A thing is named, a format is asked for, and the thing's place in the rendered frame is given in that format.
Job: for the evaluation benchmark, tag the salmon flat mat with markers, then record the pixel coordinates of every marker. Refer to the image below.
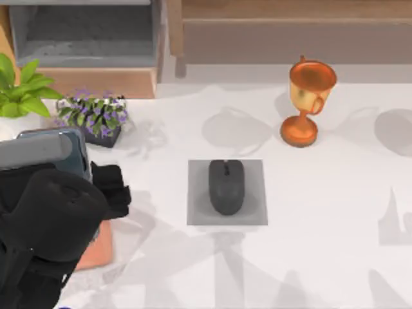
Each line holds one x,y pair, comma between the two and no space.
96,248

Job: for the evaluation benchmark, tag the pale grey rounded box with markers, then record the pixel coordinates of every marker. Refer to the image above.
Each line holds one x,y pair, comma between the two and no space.
72,151

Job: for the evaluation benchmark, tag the purple flower plant dark pot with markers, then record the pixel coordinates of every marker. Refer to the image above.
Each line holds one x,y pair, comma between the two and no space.
93,116

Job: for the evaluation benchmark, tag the pale wooden drawer front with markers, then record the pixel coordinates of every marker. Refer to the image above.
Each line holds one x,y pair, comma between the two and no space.
96,82

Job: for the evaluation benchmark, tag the black computer mouse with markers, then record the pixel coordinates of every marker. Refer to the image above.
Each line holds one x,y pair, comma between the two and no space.
226,190

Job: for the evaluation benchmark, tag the green leafy plant white pot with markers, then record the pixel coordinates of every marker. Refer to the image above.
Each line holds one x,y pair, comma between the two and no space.
22,93

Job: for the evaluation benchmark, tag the grey square mouse pad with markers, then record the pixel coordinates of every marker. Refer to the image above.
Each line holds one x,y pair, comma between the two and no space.
254,193

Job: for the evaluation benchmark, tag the grey pierced drawer inside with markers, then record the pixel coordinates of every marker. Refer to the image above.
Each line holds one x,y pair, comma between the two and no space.
87,35

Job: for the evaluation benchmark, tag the wooden cupboard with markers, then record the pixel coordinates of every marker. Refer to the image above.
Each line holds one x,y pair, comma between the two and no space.
4,35

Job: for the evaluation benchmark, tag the bronze trophy cup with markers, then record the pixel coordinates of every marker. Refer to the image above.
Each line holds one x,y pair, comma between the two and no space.
304,96

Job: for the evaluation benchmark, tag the wooden open shelf unit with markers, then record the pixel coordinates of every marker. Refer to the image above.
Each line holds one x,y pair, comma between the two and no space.
289,35

